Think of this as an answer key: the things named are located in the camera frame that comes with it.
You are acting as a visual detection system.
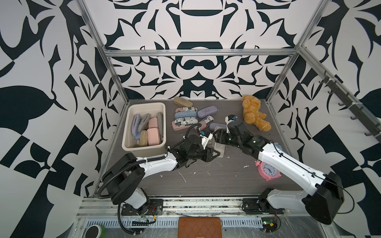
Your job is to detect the purple case horizontal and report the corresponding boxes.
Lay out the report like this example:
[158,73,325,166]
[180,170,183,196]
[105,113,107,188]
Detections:
[209,123,227,132]

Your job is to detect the flag newspaper case centre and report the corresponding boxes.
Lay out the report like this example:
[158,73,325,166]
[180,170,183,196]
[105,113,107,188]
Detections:
[196,116,214,131]

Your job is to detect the grey fabric case horizontal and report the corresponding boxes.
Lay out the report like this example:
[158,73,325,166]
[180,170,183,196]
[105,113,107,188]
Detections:
[137,113,151,132]

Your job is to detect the grey wall hook rail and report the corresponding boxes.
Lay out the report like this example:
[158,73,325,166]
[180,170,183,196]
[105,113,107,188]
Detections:
[319,70,381,143]

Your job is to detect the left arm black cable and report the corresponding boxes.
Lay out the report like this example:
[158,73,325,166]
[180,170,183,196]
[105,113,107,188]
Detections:
[95,123,203,199]

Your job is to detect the cream plastic storage box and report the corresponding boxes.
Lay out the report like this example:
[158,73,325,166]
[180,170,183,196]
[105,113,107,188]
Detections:
[122,102,166,157]

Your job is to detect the brown quilted wallet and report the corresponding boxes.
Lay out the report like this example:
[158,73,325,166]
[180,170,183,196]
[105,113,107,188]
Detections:
[178,217,222,238]

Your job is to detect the grey fabric case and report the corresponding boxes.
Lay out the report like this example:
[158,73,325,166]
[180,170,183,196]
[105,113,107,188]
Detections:
[157,112,164,139]

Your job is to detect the light blue case at back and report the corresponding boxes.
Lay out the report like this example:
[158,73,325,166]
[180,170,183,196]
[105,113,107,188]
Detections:
[175,111,197,119]

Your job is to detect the pink alarm clock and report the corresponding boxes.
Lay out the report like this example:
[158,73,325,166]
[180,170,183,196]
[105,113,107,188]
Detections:
[256,160,281,181]

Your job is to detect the tan fabric case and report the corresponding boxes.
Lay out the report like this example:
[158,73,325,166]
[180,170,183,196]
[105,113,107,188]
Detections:
[139,130,148,147]
[173,97,193,107]

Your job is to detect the tan teddy bear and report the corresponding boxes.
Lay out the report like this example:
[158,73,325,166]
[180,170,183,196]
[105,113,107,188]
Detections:
[242,95,271,131]

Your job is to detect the pink case under newspaper case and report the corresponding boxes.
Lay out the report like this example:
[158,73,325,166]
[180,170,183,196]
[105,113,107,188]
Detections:
[172,121,192,131]

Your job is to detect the newspaper print case at back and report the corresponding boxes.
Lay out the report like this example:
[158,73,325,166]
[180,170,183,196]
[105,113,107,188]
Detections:
[175,107,198,113]

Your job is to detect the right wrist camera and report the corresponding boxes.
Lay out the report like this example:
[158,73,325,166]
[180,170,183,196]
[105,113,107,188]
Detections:
[225,115,237,134]

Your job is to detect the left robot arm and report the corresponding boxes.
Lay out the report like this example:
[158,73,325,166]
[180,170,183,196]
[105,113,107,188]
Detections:
[95,134,220,211]

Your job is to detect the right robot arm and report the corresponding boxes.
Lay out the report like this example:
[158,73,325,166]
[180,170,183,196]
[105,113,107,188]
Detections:
[214,121,344,225]

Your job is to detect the pink hard case front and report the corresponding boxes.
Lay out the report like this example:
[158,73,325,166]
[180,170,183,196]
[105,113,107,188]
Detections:
[148,117,159,129]

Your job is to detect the pink hard case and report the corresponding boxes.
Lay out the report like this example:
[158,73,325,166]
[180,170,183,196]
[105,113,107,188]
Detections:
[147,128,161,146]
[148,117,159,129]

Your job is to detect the green tape roll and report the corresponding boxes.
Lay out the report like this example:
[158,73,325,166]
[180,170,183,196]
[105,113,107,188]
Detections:
[84,225,106,238]

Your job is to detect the newspaper flag case left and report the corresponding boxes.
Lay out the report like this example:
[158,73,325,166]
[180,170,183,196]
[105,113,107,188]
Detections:
[174,117,198,127]

